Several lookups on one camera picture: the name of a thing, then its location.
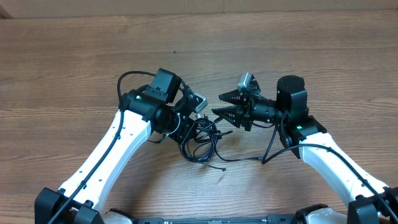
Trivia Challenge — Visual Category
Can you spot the thin black USB cable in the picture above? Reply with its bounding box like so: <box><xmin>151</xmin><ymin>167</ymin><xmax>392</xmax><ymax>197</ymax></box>
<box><xmin>192</xmin><ymin>136</ymin><xmax>264</xmax><ymax>172</ymax></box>

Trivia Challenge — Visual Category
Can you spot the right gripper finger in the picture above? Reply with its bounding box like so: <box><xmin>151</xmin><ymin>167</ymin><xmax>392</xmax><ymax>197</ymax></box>
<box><xmin>218</xmin><ymin>88</ymin><xmax>249</xmax><ymax>105</ymax></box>
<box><xmin>212</xmin><ymin>105</ymin><xmax>244</xmax><ymax>128</ymax></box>

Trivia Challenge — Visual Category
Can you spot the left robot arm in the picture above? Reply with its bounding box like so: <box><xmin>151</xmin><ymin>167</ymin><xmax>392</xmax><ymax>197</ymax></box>
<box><xmin>34</xmin><ymin>68</ymin><xmax>207</xmax><ymax>223</ymax></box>

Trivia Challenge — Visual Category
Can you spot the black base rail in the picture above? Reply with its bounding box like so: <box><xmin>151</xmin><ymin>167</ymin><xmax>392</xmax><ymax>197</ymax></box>
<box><xmin>132</xmin><ymin>214</ymin><xmax>299</xmax><ymax>224</ymax></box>

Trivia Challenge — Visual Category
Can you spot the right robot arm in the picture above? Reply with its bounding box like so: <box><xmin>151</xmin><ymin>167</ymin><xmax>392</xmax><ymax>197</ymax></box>
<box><xmin>213</xmin><ymin>73</ymin><xmax>397</xmax><ymax>223</ymax></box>

